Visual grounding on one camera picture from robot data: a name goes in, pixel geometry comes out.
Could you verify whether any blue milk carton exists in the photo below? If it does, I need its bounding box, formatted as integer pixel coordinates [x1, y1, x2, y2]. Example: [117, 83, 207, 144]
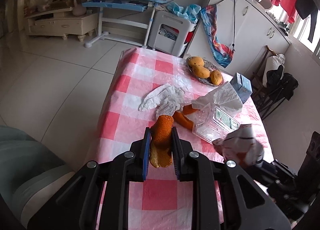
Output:
[230, 73, 252, 104]

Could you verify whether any red white checkered tablecloth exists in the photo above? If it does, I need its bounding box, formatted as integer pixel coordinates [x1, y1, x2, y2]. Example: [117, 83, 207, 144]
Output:
[85, 47, 275, 230]

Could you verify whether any mango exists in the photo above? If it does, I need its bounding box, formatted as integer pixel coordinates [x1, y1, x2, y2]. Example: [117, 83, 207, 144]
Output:
[187, 56, 204, 67]
[210, 69, 223, 86]
[192, 66, 210, 79]

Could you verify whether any teal sofa armrest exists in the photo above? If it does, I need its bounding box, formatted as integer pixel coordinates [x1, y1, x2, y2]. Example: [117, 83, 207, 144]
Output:
[1, 125, 75, 227]

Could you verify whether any left mango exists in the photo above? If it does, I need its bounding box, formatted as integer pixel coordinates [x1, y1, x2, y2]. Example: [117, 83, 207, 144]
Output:
[187, 56, 204, 67]

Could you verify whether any pink kettlebell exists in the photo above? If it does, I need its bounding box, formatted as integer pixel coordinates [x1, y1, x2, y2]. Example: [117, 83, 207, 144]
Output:
[72, 0, 87, 16]

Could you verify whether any dark fruit plate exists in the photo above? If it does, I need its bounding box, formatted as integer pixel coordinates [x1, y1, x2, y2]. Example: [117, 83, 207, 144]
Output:
[186, 56, 224, 86]

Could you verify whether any light blue crumpled cloth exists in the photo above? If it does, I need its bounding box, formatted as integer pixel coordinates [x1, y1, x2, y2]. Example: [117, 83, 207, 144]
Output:
[167, 2, 202, 24]

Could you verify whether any clear plastic bottle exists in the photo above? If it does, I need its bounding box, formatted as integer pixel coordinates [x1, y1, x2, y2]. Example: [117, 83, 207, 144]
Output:
[192, 103, 240, 143]

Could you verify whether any white plastic bag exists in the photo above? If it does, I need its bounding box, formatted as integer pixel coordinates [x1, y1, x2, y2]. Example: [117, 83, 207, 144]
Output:
[138, 83, 185, 119]

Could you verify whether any white red snack wrapper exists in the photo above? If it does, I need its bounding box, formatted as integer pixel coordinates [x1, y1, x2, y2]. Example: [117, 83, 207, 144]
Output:
[212, 124, 264, 168]

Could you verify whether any colourful hanging bag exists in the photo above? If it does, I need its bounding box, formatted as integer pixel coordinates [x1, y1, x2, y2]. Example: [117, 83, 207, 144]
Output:
[200, 3, 236, 68]

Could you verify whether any white tissue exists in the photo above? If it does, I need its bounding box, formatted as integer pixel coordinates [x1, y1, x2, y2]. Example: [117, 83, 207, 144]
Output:
[191, 82, 243, 116]

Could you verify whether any cream tv cabinet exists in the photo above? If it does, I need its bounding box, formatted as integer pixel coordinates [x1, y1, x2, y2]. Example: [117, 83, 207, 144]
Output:
[24, 7, 98, 42]

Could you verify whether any blue study desk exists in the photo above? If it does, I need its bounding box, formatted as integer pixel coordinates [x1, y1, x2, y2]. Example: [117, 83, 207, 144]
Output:
[82, 0, 167, 48]

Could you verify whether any right mango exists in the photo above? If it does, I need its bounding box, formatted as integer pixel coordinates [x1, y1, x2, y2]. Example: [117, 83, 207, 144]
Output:
[210, 69, 223, 86]

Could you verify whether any middle mango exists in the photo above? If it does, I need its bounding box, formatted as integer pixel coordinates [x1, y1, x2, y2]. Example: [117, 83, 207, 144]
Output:
[192, 66, 210, 79]

